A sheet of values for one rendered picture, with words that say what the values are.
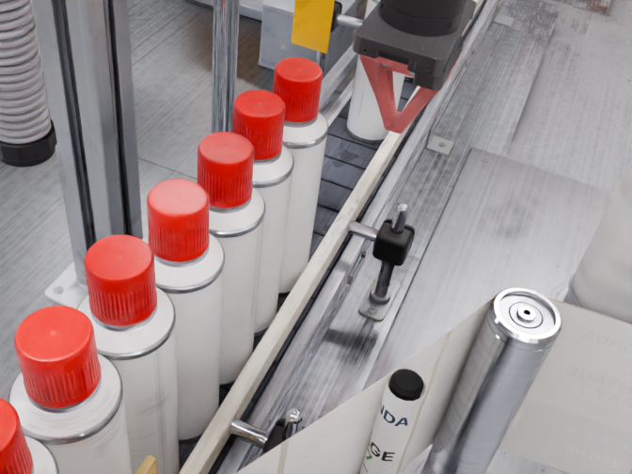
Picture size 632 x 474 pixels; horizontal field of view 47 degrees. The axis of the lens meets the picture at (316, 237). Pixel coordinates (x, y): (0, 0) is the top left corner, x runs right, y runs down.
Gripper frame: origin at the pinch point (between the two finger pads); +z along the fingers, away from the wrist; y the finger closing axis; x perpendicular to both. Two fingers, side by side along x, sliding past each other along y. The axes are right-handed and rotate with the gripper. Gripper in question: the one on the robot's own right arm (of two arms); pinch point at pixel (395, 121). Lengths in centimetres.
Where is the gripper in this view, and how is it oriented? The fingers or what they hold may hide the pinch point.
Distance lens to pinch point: 60.0
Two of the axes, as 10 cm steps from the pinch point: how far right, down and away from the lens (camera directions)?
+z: -1.1, 7.2, 6.9
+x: -9.2, -3.3, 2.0
